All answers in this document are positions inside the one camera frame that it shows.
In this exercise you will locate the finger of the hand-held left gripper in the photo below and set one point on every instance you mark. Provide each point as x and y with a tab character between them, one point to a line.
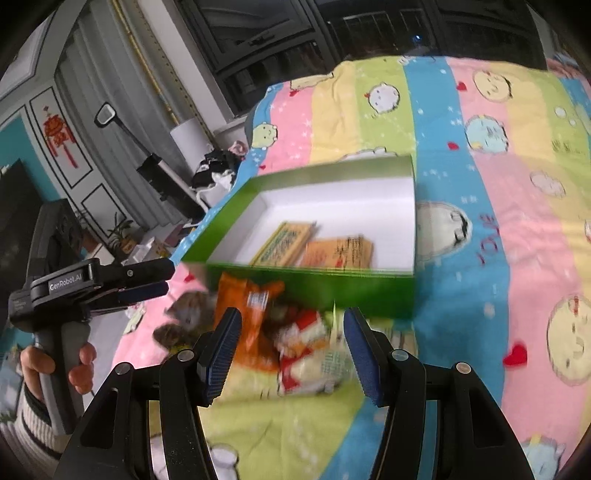
147	290
138	272

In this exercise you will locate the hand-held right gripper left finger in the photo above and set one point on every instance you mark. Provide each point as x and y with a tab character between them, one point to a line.
224	355

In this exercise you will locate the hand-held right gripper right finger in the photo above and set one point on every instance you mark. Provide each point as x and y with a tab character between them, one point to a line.
362	360

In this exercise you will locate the clear green print snack packet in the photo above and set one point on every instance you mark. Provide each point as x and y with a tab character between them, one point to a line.
330	364

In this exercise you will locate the orange snack bag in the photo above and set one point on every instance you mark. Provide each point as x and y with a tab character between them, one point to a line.
251	332

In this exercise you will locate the brown gold snack packet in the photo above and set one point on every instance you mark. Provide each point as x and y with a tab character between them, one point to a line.
184	314

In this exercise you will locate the red white snack packet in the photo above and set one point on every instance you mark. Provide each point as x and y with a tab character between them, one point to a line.
304	325
291	371

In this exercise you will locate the green cardboard box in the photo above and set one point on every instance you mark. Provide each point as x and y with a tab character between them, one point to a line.
323	290

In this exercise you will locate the person's left forearm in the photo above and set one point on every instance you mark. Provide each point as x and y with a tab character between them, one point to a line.
27	429

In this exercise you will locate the person's left hand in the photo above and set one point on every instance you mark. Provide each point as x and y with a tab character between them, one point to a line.
32	367

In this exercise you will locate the potted plant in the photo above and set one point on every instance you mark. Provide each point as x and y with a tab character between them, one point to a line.
122	230

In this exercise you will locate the black television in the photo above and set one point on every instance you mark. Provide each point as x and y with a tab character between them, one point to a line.
14	217

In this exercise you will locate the upright vacuum cleaner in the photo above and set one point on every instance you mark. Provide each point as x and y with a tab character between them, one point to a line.
152	168

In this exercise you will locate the orange brown snack packet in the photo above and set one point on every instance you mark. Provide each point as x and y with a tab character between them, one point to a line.
337	254

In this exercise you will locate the yellow green snack packet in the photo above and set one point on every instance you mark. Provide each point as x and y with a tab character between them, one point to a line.
281	244

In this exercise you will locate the black white clothes pile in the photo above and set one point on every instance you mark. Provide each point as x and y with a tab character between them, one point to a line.
212	170

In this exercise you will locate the white cylindrical bin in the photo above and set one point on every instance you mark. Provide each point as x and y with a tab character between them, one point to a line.
189	138

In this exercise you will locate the pink patterned cloth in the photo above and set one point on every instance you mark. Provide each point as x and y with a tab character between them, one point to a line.
239	147

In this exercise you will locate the striped cartoon printed blanket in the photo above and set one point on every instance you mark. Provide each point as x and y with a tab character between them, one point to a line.
461	207

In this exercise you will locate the grey curtain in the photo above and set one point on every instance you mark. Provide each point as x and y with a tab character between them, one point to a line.
120	69

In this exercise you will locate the dark framed window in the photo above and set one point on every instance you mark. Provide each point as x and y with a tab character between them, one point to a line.
277	46

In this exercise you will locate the red knot wall decoration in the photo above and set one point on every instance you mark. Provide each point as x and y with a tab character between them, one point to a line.
57	131

